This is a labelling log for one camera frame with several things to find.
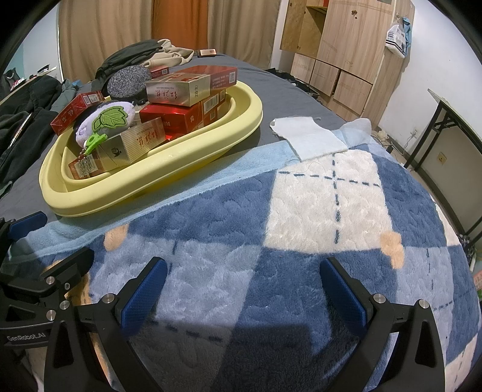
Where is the teal cloth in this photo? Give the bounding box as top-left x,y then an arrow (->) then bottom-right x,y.
51,79 -> 91,114

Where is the red cardboard box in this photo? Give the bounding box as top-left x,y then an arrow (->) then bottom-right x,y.
51,91 -> 105,136

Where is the white purple plush toy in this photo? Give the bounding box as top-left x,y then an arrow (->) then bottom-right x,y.
74,100 -> 135,146

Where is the gold cardboard box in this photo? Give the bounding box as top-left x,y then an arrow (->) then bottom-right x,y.
96,118 -> 166,171
146,73 -> 211,107

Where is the white cloth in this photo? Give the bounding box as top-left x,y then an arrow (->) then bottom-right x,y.
270,116 -> 347,161

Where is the beige curtain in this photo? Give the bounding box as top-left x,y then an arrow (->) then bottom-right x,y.
58,0 -> 281,72

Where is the large red carton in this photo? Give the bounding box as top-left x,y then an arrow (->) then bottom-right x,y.
171,65 -> 239,92
139,92 -> 227,137

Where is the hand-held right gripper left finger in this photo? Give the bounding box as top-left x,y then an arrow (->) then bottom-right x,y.
44,256 -> 168,392

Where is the green clip keychain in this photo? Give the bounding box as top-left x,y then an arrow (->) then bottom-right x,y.
79,136 -> 104,157

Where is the blue checkered plush blanket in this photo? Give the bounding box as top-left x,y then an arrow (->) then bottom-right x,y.
0,117 -> 476,392

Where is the wooden wardrobe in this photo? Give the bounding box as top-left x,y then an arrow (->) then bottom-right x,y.
280,0 -> 415,121

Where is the black clothes heap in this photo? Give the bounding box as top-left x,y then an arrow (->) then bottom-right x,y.
0,68 -> 78,198

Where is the white hanging plastic bag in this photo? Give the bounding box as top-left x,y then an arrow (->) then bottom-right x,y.
385,17 -> 411,57

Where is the white power strip with cables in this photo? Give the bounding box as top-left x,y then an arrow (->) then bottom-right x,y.
371,128 -> 394,153

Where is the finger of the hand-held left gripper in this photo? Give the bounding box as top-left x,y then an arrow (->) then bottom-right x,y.
0,211 -> 48,244
0,248 -> 95,295

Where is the yellow plastic basin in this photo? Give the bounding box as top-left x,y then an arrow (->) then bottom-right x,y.
39,81 -> 263,218

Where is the pile of clothes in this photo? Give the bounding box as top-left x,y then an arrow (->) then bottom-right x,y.
96,38 -> 194,80

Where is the black folding table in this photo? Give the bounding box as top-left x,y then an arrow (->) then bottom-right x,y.
403,88 -> 482,234

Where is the orange door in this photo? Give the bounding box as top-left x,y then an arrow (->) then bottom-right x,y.
152,0 -> 209,42

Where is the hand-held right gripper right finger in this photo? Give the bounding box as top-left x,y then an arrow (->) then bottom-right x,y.
319,257 -> 447,392

